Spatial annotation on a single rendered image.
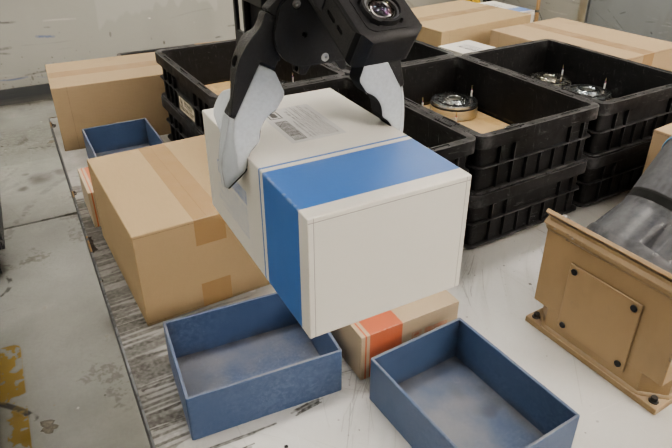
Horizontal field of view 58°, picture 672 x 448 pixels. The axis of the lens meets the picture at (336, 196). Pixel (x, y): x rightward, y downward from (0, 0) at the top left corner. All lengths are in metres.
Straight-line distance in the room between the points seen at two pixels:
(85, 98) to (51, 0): 2.68
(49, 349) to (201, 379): 1.29
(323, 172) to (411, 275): 0.09
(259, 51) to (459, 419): 0.56
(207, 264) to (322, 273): 0.59
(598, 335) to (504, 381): 0.15
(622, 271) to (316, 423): 0.43
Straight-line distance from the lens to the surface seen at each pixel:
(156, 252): 0.91
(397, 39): 0.36
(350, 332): 0.83
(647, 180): 0.94
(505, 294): 1.03
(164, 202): 0.96
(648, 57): 1.75
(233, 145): 0.42
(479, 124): 1.33
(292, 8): 0.40
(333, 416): 0.81
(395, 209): 0.38
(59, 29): 4.27
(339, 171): 0.40
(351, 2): 0.36
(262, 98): 0.41
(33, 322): 2.25
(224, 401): 0.78
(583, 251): 0.87
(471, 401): 0.84
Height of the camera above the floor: 1.31
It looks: 29 degrees down
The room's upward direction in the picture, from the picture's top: straight up
